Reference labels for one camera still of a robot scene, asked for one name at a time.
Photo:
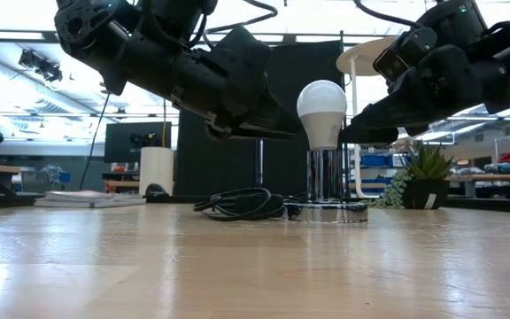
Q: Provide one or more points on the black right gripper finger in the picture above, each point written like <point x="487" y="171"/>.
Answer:
<point x="396" y="111"/>
<point x="370" y="135"/>

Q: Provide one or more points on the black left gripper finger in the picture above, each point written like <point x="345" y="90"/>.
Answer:
<point x="272" y="117"/>
<point x="255" y="136"/>

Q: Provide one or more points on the white lightbulb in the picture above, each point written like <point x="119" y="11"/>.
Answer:
<point x="321" y="111"/>

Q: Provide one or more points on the chrome lamp base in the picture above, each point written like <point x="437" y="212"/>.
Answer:
<point x="326" y="212"/>

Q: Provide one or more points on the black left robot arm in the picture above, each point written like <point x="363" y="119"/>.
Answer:
<point x="140" y="49"/>

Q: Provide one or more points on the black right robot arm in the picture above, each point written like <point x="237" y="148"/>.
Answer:
<point x="458" y="17"/>

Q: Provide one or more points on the blue storage bin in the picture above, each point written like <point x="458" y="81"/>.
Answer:
<point x="379" y="160"/>

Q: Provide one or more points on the green trailing plant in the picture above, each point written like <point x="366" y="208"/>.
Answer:
<point x="392" y="190"/>

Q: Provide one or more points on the white round table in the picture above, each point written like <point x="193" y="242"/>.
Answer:
<point x="361" y="62"/>

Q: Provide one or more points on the succulent in black pot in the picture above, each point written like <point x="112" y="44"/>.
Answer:
<point x="427" y="190"/>

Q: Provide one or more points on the grey blue bag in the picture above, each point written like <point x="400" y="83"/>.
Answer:
<point x="507" y="168"/>

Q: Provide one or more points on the long wooden bench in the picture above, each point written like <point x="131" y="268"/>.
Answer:
<point x="494" y="179"/>

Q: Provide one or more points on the white cylinder bin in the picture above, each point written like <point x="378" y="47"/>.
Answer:
<point x="155" y="173"/>

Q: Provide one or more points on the black computer mouse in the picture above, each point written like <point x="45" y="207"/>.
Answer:
<point x="155" y="193"/>

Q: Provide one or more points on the black monitor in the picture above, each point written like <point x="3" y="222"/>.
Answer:
<point x="122" y="142"/>

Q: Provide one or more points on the small blue box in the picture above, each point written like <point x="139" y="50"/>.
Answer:
<point x="64" y="177"/>

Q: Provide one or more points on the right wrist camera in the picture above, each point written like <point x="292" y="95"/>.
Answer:
<point x="403" y="53"/>

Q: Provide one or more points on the black ceiling-mounted camera rig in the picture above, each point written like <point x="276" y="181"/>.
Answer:
<point x="42" y="66"/>

